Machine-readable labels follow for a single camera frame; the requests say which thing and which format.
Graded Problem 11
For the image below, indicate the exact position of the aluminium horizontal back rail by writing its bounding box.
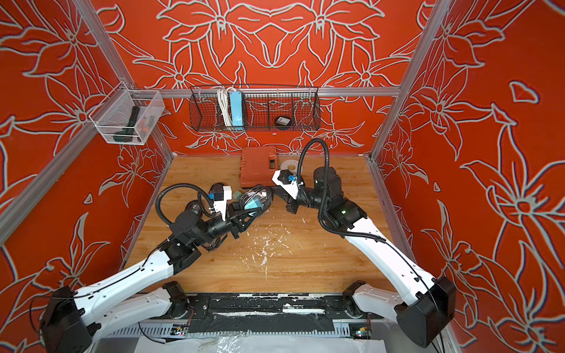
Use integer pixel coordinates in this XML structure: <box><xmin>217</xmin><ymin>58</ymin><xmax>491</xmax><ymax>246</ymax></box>
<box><xmin>131</xmin><ymin>86</ymin><xmax>400</xmax><ymax>99</ymax></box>

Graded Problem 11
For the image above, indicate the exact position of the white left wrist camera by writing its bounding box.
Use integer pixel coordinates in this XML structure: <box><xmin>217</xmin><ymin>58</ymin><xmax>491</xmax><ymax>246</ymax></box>
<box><xmin>208</xmin><ymin>182</ymin><xmax>232</xmax><ymax>221</ymax></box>

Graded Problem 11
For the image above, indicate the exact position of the black round item in basket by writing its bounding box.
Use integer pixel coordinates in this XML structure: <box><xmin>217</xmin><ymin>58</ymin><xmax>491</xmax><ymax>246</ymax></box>
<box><xmin>275</xmin><ymin>116</ymin><xmax>293</xmax><ymax>131</ymax></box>

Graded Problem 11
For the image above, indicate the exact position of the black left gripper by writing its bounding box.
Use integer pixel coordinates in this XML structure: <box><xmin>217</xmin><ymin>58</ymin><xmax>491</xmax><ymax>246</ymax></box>
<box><xmin>191</xmin><ymin>204</ymin><xmax>261</xmax><ymax>250</ymax></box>

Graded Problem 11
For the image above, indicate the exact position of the orange plastic tool case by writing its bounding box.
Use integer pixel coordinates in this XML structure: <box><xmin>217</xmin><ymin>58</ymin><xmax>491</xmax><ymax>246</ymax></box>
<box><xmin>240</xmin><ymin>146</ymin><xmax>279</xmax><ymax>188</ymax></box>

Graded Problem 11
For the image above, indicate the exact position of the clear acrylic wall box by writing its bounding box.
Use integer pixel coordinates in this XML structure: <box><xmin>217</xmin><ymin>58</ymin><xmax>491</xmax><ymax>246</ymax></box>
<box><xmin>88</xmin><ymin>93</ymin><xmax>165</xmax><ymax>146</ymax></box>

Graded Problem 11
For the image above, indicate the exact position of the white tape roll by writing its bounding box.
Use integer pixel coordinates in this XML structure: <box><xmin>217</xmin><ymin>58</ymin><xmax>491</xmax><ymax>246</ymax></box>
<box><xmin>280</xmin><ymin>160</ymin><xmax>299</xmax><ymax>174</ymax></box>

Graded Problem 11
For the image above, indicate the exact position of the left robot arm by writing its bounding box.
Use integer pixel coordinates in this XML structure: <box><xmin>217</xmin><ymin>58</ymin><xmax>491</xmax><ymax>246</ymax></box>
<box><xmin>39</xmin><ymin>202</ymin><xmax>267</xmax><ymax>352</ymax></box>

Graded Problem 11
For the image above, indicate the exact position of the aluminium frame post left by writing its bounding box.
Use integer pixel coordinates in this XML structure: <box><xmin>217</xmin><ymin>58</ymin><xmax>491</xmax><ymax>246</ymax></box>
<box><xmin>72</xmin><ymin>0</ymin><xmax>175</xmax><ymax>162</ymax></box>

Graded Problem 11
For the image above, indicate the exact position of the white power strip cord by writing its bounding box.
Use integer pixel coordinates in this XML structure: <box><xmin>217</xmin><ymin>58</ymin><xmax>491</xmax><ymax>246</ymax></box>
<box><xmin>216</xmin><ymin>87</ymin><xmax>233</xmax><ymax>129</ymax></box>

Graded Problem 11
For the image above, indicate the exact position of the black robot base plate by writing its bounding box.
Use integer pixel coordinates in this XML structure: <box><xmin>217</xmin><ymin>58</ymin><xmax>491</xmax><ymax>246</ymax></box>
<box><xmin>149</xmin><ymin>293</ymin><xmax>380</xmax><ymax>338</ymax></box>

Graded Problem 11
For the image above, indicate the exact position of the green screwdriver in box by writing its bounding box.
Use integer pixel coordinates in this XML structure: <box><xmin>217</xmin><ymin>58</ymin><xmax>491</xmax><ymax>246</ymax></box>
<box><xmin>113</xmin><ymin>105</ymin><xmax>140</xmax><ymax>143</ymax></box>

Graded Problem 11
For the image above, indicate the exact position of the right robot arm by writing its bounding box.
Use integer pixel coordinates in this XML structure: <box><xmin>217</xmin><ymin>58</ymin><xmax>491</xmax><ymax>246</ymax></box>
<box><xmin>272</xmin><ymin>167</ymin><xmax>456</xmax><ymax>348</ymax></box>

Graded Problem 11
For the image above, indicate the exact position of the aluminium frame post right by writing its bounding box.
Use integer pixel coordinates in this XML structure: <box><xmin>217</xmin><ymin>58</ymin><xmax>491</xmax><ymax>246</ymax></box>
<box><xmin>369</xmin><ymin>0</ymin><xmax>452</xmax><ymax>163</ymax></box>

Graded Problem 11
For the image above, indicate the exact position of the green charger plug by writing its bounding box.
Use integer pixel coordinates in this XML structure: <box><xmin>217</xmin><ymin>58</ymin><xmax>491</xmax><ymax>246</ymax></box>
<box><xmin>232</xmin><ymin>191</ymin><xmax>244</xmax><ymax>201</ymax></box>
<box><xmin>244</xmin><ymin>196</ymin><xmax>263</xmax><ymax>210</ymax></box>

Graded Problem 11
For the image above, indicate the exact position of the aluminium frame post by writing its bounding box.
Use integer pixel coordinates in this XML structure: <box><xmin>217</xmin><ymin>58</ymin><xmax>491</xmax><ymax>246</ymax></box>
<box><xmin>369</xmin><ymin>0</ymin><xmax>452</xmax><ymax>163</ymax></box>
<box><xmin>72</xmin><ymin>0</ymin><xmax>175</xmax><ymax>162</ymax></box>

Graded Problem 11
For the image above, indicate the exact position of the blue power strip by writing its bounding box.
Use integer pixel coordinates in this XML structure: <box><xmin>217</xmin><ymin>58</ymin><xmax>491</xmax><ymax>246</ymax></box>
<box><xmin>230</xmin><ymin>91</ymin><xmax>244</xmax><ymax>130</ymax></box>

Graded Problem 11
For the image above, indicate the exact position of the black wire wall basket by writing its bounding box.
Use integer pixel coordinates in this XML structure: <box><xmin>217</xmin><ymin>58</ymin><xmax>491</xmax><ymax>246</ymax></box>
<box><xmin>188</xmin><ymin>84</ymin><xmax>322</xmax><ymax>132</ymax></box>

